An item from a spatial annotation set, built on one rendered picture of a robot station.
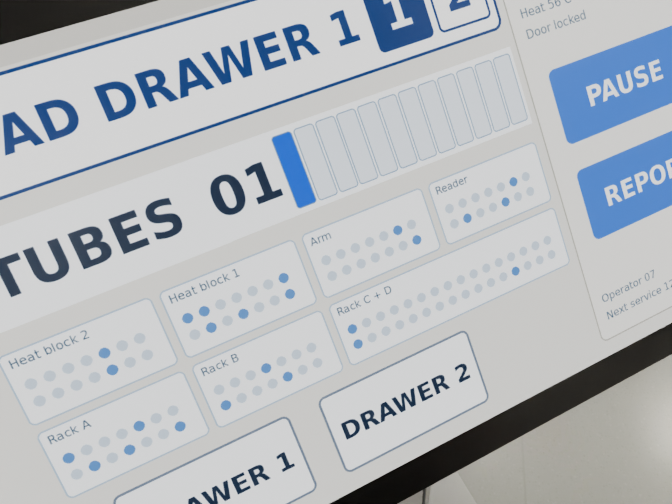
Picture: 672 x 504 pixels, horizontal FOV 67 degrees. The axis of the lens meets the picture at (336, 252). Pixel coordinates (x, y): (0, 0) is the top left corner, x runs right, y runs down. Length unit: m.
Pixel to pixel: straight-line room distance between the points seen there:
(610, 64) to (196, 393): 0.30
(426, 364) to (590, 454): 1.15
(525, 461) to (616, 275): 1.05
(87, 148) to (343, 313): 0.15
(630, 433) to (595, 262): 1.15
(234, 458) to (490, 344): 0.15
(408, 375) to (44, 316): 0.19
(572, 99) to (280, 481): 0.27
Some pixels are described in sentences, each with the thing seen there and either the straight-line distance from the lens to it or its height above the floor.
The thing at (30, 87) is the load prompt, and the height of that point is 1.17.
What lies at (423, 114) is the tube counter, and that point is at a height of 1.11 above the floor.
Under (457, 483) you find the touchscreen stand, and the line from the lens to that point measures 1.30.
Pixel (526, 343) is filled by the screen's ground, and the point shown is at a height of 1.00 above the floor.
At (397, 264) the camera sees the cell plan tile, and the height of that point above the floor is 1.06.
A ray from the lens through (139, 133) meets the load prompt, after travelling 0.26.
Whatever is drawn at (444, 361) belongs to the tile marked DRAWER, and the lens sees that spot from 0.30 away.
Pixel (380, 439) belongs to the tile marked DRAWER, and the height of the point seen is 0.99.
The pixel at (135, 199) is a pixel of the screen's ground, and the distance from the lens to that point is 0.26.
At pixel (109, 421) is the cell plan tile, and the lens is 0.28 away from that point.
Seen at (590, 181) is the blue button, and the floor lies 1.06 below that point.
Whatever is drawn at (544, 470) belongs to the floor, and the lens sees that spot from 1.38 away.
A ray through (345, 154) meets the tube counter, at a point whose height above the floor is 1.11.
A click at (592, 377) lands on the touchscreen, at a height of 0.97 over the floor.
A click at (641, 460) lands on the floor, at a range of 1.46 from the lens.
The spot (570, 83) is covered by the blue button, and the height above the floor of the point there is 1.10.
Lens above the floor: 1.27
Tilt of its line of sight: 48 degrees down
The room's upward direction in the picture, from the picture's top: 9 degrees counter-clockwise
